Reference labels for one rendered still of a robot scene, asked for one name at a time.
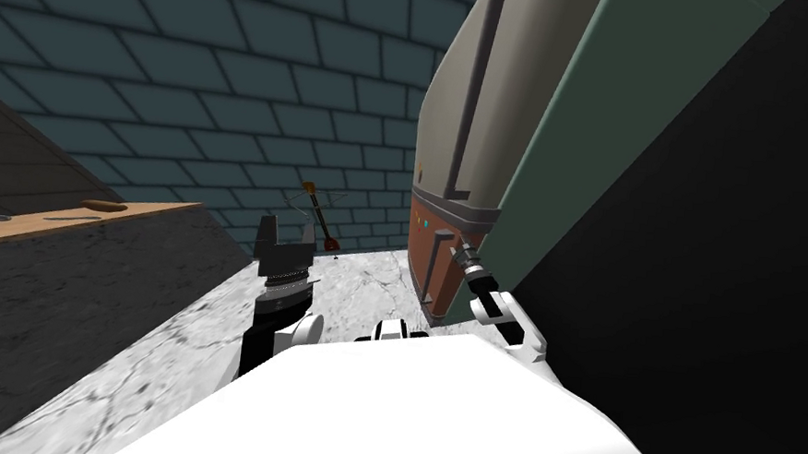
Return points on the dark counter with wooden top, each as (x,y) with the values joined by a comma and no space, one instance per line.
(69,313)

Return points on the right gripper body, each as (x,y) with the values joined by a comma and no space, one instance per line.
(466,260)

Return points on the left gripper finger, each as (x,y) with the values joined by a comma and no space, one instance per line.
(267,232)
(308,238)

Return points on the green fridge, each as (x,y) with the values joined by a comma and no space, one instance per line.
(606,128)

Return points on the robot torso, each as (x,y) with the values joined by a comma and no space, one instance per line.
(400,419)

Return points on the brown fridge drawer front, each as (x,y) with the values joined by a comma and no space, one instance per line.
(419,258)

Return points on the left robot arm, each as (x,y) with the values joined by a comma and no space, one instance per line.
(276,318)

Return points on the beige fridge door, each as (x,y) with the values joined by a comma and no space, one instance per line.
(529,83)

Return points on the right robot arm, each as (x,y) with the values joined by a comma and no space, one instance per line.
(513,326)

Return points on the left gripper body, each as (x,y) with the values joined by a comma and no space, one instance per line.
(286,260)

